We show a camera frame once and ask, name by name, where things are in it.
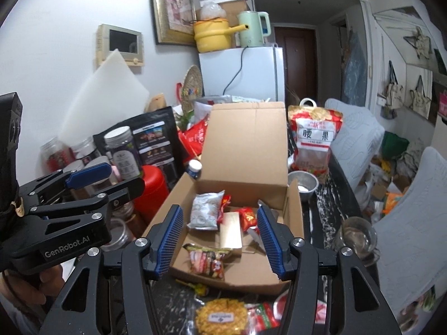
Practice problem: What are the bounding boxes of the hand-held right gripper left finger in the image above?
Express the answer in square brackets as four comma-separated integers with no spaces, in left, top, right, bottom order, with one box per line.
[38,204,184,335]

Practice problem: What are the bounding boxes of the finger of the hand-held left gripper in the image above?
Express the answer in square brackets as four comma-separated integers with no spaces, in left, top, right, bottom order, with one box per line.
[19,162,112,203]
[30,177,145,220]

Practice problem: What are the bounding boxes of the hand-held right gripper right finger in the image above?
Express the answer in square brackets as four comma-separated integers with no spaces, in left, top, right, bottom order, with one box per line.
[256,200,402,335]

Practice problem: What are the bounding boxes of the red crinkly snack bag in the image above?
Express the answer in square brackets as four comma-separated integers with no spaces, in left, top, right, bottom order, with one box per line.
[237,207,261,233]

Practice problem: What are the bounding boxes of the yellow-stick lollipop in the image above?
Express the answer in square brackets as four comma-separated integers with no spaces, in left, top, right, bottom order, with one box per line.
[175,279,210,295]

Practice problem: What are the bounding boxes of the red green spicy strip packet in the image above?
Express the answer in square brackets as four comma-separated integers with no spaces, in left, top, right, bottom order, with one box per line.
[246,302,282,332]

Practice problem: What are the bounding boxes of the yellow noodle crisps packet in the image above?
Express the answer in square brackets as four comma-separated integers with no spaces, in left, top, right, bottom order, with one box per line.
[195,298,249,335]

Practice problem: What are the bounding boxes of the brown cardboard box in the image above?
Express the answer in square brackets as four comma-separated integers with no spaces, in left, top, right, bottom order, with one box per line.
[141,102,304,297]

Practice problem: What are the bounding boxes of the person's left hand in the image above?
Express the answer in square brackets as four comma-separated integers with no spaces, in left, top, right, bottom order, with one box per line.
[0,263,75,308]

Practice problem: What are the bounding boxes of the red plastic container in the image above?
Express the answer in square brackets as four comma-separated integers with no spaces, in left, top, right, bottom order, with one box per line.
[131,165,170,217]

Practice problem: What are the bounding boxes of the clear plastic jar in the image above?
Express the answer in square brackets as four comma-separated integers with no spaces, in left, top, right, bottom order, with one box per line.
[72,136,102,164]

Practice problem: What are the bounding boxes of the purple label jar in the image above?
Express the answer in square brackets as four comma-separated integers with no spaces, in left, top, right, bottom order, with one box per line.
[104,126,144,182]

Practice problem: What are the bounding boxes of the clear jar red contents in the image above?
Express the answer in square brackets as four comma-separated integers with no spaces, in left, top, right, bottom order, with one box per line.
[40,137,74,172]

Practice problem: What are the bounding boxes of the gold-edged dark snack packet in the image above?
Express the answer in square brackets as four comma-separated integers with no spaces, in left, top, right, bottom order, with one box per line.
[183,243,234,280]

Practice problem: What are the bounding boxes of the silver white snack packet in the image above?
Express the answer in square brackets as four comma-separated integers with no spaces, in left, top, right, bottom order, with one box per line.
[187,190,226,231]

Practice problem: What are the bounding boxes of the open glass jar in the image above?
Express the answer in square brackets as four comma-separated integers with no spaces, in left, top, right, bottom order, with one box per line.
[105,216,137,252]

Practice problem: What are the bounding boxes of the small red snack packet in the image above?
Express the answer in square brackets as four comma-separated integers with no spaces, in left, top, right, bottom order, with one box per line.
[218,195,233,224]

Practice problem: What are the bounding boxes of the black stand-up pouch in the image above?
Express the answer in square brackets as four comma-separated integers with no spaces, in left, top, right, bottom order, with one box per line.
[92,106,184,189]

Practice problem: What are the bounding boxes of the metal bowl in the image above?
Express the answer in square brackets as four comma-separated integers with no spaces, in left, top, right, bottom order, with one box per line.
[287,171,319,201]

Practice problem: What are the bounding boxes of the small white-capped bottle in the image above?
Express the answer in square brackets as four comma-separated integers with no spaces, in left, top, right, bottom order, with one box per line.
[187,159,203,181]

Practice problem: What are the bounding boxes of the white foam board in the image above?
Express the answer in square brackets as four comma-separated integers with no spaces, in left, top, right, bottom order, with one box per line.
[58,51,150,143]

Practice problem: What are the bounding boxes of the red plastic bag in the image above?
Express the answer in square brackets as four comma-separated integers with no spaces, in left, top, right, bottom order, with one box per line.
[178,117,210,157]

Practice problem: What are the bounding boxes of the clear glass cup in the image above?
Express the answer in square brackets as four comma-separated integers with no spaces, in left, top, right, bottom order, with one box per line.
[333,216,379,264]

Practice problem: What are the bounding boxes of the wooden cutting board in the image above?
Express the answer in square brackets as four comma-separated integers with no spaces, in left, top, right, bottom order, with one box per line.
[145,92,166,112]

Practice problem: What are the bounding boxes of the red white nut bag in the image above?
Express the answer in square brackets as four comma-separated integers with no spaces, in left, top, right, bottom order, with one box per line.
[287,98,343,184]

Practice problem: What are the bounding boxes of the woven straw fan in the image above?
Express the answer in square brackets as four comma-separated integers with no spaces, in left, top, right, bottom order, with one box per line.
[181,64,204,107]

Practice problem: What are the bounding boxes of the orange packet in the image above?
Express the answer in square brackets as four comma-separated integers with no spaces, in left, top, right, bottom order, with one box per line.
[382,192,406,215]

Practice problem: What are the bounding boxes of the grey quilted chair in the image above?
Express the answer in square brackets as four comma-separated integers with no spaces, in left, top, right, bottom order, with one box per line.
[363,147,447,304]
[325,98,385,189]

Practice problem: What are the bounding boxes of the green bag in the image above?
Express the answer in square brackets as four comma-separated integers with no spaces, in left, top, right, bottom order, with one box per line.
[381,131,409,157]

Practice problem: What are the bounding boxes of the white refrigerator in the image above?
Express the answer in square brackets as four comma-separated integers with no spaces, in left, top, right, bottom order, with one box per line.
[198,46,285,103]

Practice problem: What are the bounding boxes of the yellow enamel pot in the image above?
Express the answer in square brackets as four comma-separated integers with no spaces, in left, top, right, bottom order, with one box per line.
[193,17,250,53]

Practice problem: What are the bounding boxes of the dark brown door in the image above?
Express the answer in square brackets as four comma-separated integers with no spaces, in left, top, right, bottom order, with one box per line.
[273,26,318,107]

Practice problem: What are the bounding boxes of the gold framed picture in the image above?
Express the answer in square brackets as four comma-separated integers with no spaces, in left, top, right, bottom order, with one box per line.
[151,0,197,46]

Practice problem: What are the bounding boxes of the blue hanging cloth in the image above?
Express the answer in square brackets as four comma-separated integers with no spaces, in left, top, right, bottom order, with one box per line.
[340,30,367,105]

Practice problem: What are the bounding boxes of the beige tote bag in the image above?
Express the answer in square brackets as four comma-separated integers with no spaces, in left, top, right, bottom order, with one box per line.
[408,75,434,119]
[379,61,406,110]

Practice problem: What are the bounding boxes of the white plastic bag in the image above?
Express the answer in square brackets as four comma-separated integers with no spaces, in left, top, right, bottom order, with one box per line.
[200,1,227,21]

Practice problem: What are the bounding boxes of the green electric kettle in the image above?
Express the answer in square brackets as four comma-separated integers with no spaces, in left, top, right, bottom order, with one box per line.
[237,11,271,48]

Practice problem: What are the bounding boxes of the small cardboard carton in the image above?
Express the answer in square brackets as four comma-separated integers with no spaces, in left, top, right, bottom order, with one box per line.
[201,0,250,27]

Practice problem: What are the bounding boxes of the beige wall intercom panel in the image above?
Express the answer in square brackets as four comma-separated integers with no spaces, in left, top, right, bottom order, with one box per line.
[96,24,145,67]

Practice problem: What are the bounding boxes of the black power cable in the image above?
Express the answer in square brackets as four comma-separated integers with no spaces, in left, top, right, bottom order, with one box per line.
[223,47,247,95]

